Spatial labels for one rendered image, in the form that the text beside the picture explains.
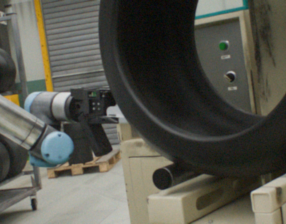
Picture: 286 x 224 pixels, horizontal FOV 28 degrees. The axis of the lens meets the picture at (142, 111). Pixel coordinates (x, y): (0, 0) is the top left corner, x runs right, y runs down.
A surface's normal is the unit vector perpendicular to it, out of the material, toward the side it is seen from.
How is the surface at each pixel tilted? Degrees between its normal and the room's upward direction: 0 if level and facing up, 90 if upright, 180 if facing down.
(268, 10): 90
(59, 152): 90
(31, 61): 90
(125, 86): 94
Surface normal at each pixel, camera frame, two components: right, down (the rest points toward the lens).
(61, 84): -0.26, 0.08
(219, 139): -0.55, 0.30
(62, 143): 0.35, 0.00
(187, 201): 0.79, -0.07
